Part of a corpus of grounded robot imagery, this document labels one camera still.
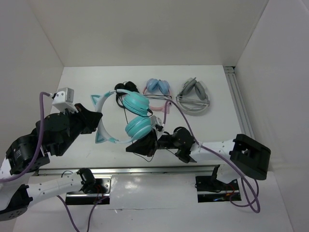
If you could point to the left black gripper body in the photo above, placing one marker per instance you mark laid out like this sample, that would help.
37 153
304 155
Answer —
74 131

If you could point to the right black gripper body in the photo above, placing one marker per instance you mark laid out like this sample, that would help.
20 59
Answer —
164 142

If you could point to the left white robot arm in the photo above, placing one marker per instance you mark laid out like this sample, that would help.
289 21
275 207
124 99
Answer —
23 158

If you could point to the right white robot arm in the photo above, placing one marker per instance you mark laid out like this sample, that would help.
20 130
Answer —
242 155

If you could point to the grey over-ear headphones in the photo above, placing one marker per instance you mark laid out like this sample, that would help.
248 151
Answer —
193 97

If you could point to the small black headphones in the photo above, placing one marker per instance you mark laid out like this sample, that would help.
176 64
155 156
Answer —
130 86

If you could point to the pink and blue cat-ear headphones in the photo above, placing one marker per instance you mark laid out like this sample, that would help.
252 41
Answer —
160 90

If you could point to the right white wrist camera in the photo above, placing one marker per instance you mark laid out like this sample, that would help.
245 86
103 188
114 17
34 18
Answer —
158 126

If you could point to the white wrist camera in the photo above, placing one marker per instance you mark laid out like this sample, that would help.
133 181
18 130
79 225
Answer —
158 126
63 100

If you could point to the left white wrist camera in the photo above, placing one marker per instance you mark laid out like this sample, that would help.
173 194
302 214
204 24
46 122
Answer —
63 100

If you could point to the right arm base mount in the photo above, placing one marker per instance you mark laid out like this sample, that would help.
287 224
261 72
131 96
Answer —
209 189

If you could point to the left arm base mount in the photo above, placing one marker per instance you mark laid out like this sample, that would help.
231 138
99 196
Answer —
95 189

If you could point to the aluminium right side rail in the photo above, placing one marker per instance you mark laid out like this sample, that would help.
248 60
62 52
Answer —
238 101

